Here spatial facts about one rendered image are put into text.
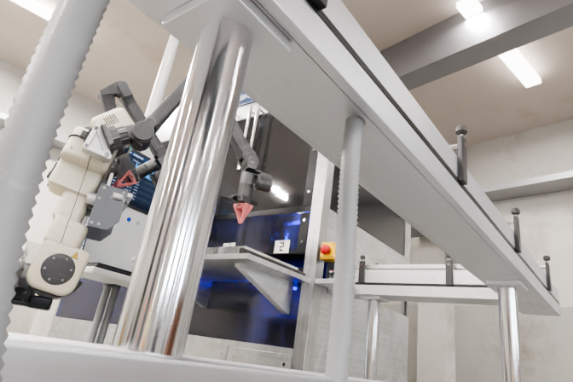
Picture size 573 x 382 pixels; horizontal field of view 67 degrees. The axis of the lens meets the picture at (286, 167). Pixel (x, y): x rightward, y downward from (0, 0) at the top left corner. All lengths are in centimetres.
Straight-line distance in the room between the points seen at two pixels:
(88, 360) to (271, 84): 34
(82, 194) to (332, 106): 135
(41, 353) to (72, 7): 18
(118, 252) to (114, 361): 213
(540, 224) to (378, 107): 428
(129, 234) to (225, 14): 210
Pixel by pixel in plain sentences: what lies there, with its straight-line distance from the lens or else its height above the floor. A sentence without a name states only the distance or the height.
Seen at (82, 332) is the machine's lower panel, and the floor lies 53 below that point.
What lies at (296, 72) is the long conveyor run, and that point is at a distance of 48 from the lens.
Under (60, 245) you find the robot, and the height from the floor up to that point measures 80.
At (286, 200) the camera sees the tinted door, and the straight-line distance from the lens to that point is 208.
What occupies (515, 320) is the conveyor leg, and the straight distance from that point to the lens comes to 138.
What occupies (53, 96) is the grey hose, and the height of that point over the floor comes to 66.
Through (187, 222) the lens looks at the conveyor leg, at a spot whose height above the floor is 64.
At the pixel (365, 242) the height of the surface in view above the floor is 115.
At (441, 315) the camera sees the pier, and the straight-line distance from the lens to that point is 476.
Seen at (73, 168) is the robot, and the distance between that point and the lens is 178.
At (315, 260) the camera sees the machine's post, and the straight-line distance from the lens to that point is 187.
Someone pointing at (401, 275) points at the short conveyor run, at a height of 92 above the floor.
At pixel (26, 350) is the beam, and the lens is 26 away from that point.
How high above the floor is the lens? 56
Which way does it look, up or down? 24 degrees up
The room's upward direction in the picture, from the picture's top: 9 degrees clockwise
